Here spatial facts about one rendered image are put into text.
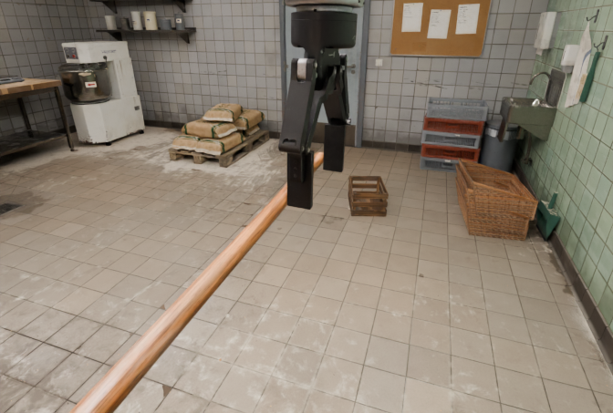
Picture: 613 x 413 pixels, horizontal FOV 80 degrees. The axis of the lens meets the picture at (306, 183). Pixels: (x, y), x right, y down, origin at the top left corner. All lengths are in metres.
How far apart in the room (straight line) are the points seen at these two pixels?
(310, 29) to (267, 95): 4.90
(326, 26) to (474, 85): 4.43
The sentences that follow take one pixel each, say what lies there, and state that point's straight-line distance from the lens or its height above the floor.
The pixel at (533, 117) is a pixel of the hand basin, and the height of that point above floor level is 0.79.
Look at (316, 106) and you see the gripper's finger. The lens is 0.41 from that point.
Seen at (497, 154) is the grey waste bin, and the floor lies 0.25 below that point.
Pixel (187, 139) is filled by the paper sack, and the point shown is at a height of 0.28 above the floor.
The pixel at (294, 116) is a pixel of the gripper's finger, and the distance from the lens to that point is 0.38.
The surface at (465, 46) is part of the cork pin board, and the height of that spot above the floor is 1.30.
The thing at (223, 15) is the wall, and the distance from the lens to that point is 5.52.
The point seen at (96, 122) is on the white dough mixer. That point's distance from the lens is 5.63.
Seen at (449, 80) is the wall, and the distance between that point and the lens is 4.79.
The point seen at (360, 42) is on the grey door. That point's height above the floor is 1.33.
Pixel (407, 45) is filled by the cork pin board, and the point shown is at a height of 1.31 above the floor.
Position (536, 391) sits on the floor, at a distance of 2.16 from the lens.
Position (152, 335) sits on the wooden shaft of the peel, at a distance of 0.46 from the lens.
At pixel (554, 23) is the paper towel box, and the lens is 4.27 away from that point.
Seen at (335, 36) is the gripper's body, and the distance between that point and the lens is 0.42.
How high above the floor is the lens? 1.51
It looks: 23 degrees down
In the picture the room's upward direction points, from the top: straight up
